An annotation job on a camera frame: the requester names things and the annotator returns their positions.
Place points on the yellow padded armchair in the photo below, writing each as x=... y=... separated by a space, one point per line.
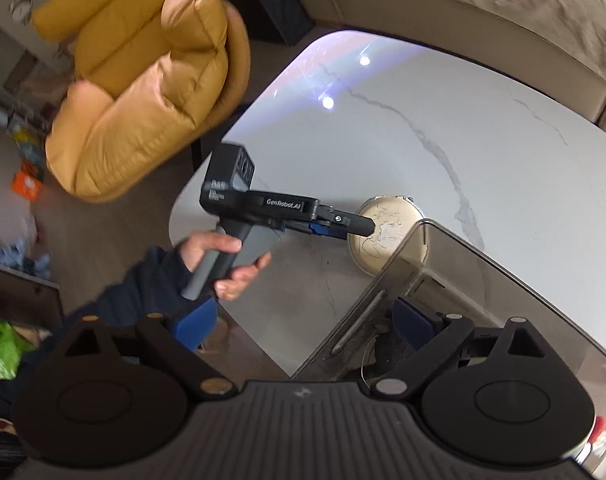
x=133 y=110

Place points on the white cabinet with stickers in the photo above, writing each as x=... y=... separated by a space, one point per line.
x=13 y=10

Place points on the dark brown box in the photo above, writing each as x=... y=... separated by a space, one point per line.
x=18 y=295

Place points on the person's left hand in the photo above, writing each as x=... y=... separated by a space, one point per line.
x=210 y=244

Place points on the blue cloth pile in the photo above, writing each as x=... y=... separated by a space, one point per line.
x=25 y=257

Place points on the round beige coaster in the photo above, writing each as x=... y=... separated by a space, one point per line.
x=378 y=255

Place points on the orange packet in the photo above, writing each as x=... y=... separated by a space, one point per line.
x=27 y=186

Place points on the beige sofa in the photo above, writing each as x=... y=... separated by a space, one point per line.
x=433 y=15

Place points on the person's left forearm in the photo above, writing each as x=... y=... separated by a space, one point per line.
x=133 y=285

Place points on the green plastic bag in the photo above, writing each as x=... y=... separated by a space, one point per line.
x=8 y=350

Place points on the clear plastic storage box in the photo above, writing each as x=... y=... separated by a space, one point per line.
x=488 y=280

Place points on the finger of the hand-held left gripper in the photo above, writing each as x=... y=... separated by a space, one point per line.
x=317 y=230
x=355 y=224

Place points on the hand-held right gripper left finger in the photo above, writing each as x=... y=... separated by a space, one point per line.
x=198 y=321

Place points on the black cabinet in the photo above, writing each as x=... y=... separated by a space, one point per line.
x=283 y=15

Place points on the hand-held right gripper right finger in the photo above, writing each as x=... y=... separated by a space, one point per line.
x=413 y=321

